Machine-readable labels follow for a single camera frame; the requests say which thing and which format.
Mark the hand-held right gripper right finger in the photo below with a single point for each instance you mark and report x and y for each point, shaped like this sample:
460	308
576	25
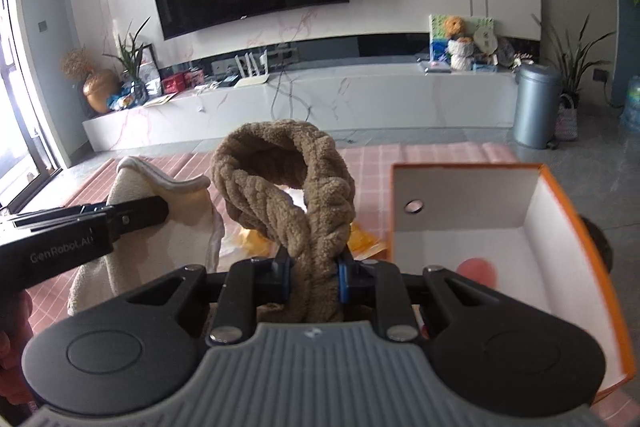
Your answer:
342	282

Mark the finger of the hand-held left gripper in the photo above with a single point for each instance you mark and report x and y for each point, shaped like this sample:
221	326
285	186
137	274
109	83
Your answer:
145	212
95	209

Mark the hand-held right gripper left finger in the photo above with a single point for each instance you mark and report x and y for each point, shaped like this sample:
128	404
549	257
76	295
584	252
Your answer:
286	279

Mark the white towel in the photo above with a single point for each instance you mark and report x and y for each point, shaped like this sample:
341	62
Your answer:
185	232

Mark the brown knitted headband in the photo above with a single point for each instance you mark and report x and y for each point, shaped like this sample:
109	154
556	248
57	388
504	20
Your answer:
325	187

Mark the pink soft ball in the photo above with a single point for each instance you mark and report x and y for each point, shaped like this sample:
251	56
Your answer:
480	269

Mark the orange cardboard box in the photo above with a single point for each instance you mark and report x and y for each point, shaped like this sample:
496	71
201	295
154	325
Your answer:
565	227

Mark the person's left forearm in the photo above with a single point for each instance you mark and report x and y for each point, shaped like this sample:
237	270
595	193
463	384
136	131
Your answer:
15	337

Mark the pink checked tablecloth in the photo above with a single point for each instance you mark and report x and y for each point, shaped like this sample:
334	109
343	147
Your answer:
370	177

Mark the snack bags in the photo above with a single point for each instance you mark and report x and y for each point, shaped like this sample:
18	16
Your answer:
120	102

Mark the paper sheets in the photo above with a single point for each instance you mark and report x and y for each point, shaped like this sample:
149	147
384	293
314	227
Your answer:
160	100

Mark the gold vase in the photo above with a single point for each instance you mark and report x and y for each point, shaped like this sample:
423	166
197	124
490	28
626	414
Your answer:
100	92

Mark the sliding glass door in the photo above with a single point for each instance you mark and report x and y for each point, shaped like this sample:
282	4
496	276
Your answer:
25	107

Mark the red box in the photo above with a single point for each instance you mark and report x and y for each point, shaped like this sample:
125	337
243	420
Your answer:
194	78
172	84

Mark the dried flower bunch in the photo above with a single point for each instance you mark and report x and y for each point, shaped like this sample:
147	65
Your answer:
77	64

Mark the potted plant in glass vase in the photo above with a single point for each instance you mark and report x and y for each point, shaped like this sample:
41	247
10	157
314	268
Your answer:
130	62

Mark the small black box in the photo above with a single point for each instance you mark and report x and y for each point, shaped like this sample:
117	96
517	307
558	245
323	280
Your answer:
228	81

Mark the white router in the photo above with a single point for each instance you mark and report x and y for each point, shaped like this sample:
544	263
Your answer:
252	79

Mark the white marble TV cabinet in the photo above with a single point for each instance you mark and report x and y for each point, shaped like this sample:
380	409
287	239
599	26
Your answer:
375	97

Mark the green blue painting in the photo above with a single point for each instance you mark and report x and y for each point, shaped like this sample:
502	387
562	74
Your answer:
437	47

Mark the teddy bear in white pot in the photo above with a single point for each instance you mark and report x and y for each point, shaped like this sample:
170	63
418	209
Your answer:
460	56

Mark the black round bin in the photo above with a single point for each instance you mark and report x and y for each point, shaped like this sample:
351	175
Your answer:
597	247

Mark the silver pedal trash can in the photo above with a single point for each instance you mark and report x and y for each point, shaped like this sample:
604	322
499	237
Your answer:
536	107

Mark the woven basket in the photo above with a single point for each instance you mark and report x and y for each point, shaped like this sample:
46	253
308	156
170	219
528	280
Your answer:
566	122

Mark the brown teddy bear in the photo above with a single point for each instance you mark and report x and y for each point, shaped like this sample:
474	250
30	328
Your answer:
454	27

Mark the white round fan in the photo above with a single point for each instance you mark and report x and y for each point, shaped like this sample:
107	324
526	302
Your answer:
485	39

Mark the decorative plate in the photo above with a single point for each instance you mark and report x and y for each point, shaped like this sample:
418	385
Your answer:
505	52

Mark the green leaf painting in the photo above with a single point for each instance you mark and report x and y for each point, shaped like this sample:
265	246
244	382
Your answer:
480	19

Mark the long-leaf potted plant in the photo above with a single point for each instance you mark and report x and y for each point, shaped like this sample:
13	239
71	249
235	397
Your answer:
570	62

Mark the blue water bottle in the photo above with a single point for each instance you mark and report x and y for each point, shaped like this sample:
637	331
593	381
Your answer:
632	107

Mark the black picture frame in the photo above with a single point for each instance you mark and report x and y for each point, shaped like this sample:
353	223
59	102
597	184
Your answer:
151	67

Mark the wall socket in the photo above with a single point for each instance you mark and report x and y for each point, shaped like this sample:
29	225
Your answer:
600	74

